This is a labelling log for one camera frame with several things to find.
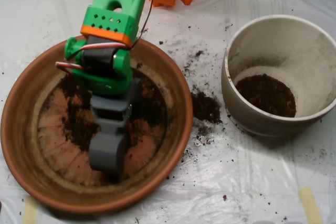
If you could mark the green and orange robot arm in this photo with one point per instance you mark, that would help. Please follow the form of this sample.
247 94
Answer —
115 24

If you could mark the spilled dark soil heap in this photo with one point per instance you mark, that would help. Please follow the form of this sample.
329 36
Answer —
204 106

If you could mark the beige masking tape strip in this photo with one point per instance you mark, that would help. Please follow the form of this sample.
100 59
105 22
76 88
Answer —
29 212
311 205

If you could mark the white plastic sheet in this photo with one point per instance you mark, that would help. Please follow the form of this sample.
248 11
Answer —
236 169

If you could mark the terracotta clay bowl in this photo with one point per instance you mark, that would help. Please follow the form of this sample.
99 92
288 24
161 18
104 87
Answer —
21 129

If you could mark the white ceramic pot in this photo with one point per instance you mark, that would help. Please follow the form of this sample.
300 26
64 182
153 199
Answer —
262 127

